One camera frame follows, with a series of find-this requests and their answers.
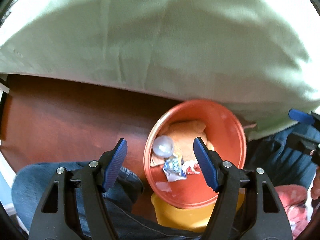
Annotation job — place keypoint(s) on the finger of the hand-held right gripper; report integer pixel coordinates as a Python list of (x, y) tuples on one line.
[(303, 142), (300, 116)]

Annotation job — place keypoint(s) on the person's blue jeans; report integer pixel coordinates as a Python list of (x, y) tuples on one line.
[(32, 192)]

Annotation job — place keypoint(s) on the clear round plastic cup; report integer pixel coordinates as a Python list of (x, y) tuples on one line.
[(163, 146)]

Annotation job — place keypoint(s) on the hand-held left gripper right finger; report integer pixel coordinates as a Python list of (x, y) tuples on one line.
[(205, 166)]

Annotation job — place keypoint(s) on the orange plastic bin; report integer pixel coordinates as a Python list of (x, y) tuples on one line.
[(225, 135)]

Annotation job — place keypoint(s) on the yellow plastic bucket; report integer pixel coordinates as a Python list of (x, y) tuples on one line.
[(180, 217)]

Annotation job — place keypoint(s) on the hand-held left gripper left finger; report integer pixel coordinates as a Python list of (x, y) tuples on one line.
[(115, 166)]

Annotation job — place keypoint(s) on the blue and white wrapper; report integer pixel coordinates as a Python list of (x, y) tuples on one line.
[(172, 170)]

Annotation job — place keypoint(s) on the light green bed sheet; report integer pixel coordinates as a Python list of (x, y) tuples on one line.
[(160, 42)]

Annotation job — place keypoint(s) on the brown wooden bed frame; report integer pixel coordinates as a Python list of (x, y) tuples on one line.
[(70, 120)]

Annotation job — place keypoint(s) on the red and white wrapper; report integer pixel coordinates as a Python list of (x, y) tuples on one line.
[(190, 167)]

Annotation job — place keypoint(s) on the pink and red cloth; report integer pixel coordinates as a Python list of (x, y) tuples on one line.
[(292, 205)]

